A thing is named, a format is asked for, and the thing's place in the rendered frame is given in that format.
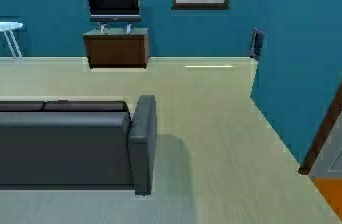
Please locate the brown wooden television cabinet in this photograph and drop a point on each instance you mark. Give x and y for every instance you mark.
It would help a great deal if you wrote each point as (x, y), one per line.
(117, 50)

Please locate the black television set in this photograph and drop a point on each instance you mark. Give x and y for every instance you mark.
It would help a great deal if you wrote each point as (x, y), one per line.
(114, 9)

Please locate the dark grey sofa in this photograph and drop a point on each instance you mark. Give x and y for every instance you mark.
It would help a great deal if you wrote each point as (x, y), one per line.
(55, 150)

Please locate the dark framed wall picture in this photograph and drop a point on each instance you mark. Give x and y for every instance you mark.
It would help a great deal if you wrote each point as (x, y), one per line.
(200, 4)

